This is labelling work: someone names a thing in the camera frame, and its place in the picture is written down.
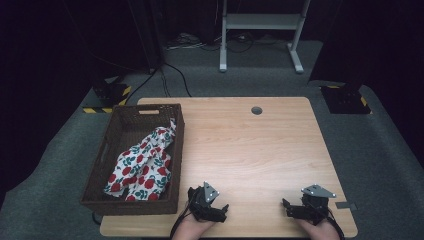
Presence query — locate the bundle of floor cables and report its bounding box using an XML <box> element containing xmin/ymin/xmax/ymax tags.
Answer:
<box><xmin>165</xmin><ymin>31</ymin><xmax>264</xmax><ymax>54</ymax></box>

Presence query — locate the left hand-held gripper cable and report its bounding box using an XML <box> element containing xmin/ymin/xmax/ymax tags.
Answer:
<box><xmin>169</xmin><ymin>199</ymin><xmax>192</xmax><ymax>239</ymax></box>

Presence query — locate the long black floor cable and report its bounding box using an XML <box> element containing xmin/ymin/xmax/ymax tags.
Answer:
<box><xmin>162</xmin><ymin>62</ymin><xmax>193</xmax><ymax>98</ymax></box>

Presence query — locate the white rose print shirt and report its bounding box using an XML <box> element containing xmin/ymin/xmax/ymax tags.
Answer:
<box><xmin>103</xmin><ymin>118</ymin><xmax>178</xmax><ymax>202</ymax></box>

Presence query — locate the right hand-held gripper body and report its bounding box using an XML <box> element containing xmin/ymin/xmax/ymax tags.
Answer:
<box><xmin>301</xmin><ymin>184</ymin><xmax>337</xmax><ymax>225</ymax></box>

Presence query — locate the black square base plate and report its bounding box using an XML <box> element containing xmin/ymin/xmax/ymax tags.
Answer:
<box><xmin>320</xmin><ymin>84</ymin><xmax>374</xmax><ymax>115</ymax></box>

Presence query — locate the black upright column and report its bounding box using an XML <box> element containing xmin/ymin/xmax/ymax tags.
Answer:
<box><xmin>126</xmin><ymin>0</ymin><xmax>165</xmax><ymax>73</ymax></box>

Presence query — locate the right hand-held gripper cable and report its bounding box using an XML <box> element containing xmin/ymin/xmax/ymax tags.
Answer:
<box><xmin>325</xmin><ymin>206</ymin><xmax>346</xmax><ymax>240</ymax></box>

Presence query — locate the hand-held gripper cable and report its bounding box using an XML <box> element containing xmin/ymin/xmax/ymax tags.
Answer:
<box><xmin>169</xmin><ymin>199</ymin><xmax>192</xmax><ymax>239</ymax></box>
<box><xmin>325</xmin><ymin>206</ymin><xmax>346</xmax><ymax>240</ymax></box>

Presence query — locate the white metal stand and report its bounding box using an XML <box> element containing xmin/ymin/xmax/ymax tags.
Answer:
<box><xmin>218</xmin><ymin>0</ymin><xmax>312</xmax><ymax>74</ymax></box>

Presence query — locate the person's left hand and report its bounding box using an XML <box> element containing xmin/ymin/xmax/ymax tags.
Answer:
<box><xmin>171</xmin><ymin>214</ymin><xmax>214</xmax><ymax>240</ymax></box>

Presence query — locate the black base with yellow stripes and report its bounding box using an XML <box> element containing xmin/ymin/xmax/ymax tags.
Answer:
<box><xmin>82</xmin><ymin>74</ymin><xmax>133</xmax><ymax>114</ymax></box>

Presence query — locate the brown woven basket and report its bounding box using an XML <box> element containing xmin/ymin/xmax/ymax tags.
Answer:
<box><xmin>79</xmin><ymin>103</ymin><xmax>186</xmax><ymax>216</ymax></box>

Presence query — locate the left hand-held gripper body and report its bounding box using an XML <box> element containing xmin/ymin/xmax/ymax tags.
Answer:
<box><xmin>187</xmin><ymin>181</ymin><xmax>220</xmax><ymax>222</ymax></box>

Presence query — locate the person's right hand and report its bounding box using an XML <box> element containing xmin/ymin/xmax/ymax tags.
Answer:
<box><xmin>298</xmin><ymin>219</ymin><xmax>342</xmax><ymax>240</ymax></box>

